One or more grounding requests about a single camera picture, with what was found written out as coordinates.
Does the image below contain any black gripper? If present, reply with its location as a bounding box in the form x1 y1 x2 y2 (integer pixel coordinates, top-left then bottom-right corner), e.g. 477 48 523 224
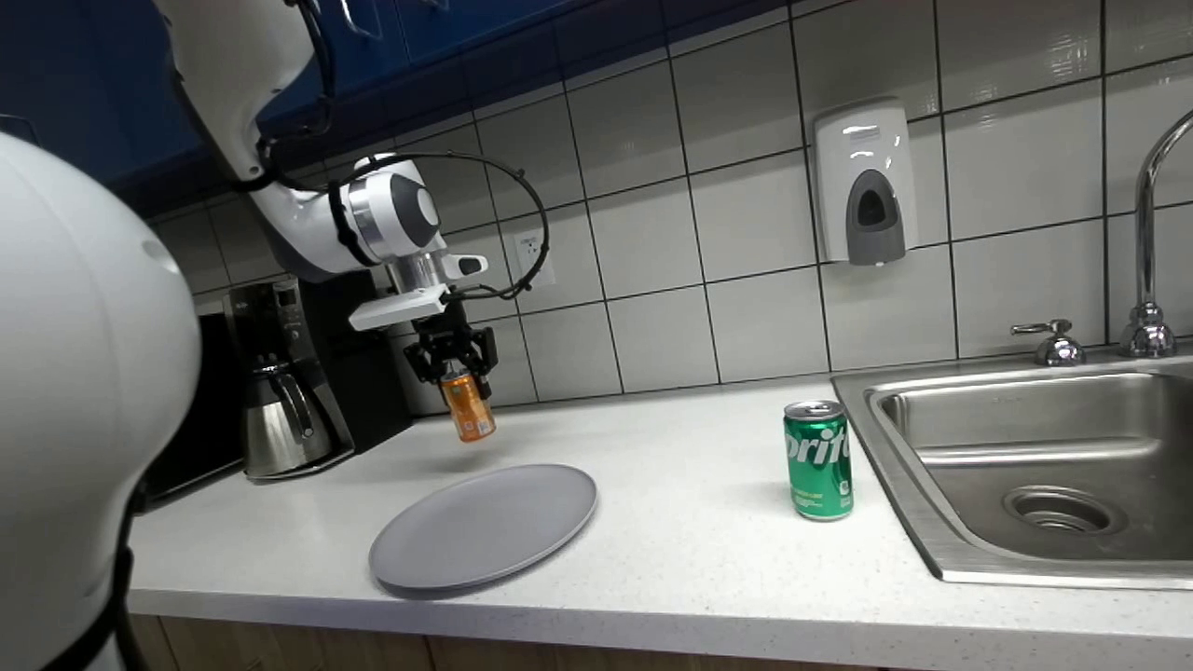
404 317 503 404

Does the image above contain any small brown bottle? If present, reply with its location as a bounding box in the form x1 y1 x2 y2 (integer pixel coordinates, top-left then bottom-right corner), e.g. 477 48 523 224
441 361 501 448

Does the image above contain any green Sprite can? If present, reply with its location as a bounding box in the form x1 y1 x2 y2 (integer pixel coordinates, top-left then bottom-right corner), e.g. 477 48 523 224
778 396 858 526

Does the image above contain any grey round plate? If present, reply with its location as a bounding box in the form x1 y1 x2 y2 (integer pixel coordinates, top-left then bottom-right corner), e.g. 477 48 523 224
365 463 599 601

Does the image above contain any black coffee maker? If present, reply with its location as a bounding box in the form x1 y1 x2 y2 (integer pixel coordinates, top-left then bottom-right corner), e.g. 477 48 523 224
227 271 420 485

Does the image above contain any steel coffee carafe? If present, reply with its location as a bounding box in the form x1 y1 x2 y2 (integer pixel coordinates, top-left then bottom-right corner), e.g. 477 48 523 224
238 358 358 485

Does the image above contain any black box appliance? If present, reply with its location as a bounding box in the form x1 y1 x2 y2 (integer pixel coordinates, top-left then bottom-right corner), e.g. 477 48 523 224
133 310 251 514

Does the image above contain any wooden base cabinet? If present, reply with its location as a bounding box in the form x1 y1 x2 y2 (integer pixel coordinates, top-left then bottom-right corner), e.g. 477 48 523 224
122 610 872 671

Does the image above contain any stainless steel sink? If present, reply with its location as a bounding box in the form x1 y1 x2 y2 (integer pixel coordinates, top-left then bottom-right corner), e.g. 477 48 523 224
827 351 1193 593

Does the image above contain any chrome faucet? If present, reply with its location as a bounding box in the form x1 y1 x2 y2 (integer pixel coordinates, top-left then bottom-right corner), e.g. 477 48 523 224
1123 105 1193 361

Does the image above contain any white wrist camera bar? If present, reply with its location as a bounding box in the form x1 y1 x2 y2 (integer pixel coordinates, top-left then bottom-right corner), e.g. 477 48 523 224
346 285 453 337

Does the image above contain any white wall outlet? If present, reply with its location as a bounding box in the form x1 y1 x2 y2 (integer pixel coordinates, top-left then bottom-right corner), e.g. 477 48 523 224
512 224 558 295

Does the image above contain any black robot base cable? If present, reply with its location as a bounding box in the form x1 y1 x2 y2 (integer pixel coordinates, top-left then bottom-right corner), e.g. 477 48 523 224
42 514 151 671

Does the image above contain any white wall soap dispenser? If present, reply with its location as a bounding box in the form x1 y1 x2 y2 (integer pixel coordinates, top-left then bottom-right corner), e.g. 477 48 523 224
808 102 919 269

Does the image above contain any blue wall cabinet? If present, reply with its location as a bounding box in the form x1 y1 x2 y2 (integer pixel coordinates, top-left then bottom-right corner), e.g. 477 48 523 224
0 0 799 229

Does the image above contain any chrome faucet handle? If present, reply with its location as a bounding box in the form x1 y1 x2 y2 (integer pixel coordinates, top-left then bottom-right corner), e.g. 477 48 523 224
1006 317 1088 371

